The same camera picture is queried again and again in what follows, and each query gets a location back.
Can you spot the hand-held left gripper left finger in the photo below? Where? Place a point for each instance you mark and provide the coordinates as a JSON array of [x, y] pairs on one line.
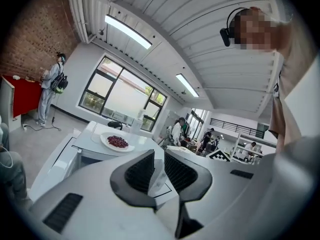
[[140, 176]]

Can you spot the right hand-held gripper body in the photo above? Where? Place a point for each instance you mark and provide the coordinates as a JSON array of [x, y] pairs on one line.
[[219, 156]]

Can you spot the person's head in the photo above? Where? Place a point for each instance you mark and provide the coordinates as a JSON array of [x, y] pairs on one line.
[[260, 29]]

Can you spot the person's beige shirt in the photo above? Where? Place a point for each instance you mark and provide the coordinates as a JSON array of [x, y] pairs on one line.
[[300, 54]]

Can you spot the white work table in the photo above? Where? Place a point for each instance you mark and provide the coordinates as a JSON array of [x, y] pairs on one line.
[[87, 146]]

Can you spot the black framed window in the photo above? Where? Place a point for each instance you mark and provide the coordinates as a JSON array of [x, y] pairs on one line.
[[122, 94]]

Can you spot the white plate of red beans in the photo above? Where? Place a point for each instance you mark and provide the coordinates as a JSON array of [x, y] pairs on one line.
[[117, 142]]

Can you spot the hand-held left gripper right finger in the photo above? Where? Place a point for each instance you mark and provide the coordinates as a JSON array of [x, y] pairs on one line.
[[182, 176]]

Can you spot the black head-mounted camera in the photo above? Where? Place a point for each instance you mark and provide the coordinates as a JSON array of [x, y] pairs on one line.
[[226, 35]]

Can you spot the long ceiling light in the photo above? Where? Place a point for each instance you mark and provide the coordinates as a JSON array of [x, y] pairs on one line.
[[128, 31], [187, 85]]

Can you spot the black backpack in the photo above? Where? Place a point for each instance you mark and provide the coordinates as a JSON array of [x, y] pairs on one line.
[[60, 84]]

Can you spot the black metal railing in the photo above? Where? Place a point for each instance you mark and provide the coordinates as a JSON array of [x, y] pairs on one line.
[[237, 127]]

